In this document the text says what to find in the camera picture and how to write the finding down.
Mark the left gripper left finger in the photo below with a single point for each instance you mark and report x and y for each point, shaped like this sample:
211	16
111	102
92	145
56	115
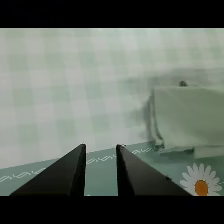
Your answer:
66	176

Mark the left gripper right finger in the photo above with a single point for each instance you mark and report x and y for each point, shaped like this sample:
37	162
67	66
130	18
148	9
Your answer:
140	178

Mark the white garment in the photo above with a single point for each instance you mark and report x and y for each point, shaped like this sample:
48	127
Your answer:
190	116

